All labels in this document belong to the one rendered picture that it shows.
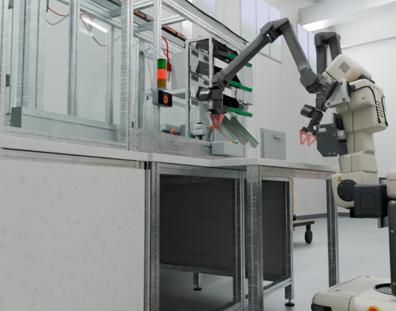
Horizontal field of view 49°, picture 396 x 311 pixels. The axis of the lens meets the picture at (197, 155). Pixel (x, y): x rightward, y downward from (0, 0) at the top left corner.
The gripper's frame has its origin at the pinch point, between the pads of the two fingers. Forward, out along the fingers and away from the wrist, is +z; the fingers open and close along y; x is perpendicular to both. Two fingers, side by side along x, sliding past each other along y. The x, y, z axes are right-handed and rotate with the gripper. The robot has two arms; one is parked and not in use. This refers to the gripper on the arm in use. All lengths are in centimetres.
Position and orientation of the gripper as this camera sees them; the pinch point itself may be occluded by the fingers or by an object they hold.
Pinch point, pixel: (217, 127)
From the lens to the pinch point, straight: 230.5
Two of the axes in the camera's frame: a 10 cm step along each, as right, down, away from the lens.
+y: -5.2, -0.8, -8.5
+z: -0.2, 10.0, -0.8
